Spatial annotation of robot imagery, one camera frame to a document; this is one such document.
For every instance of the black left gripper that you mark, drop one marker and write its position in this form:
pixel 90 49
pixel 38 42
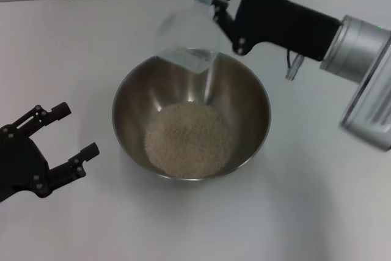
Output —
pixel 21 166

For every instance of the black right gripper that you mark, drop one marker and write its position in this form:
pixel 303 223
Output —
pixel 275 19

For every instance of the clear plastic cup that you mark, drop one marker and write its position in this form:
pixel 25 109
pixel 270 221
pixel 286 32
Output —
pixel 189 60

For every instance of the white rice grains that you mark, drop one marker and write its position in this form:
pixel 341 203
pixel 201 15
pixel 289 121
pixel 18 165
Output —
pixel 189 141

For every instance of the stainless steel mixing bowl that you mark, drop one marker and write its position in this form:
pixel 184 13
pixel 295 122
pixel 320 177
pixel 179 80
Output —
pixel 244 114

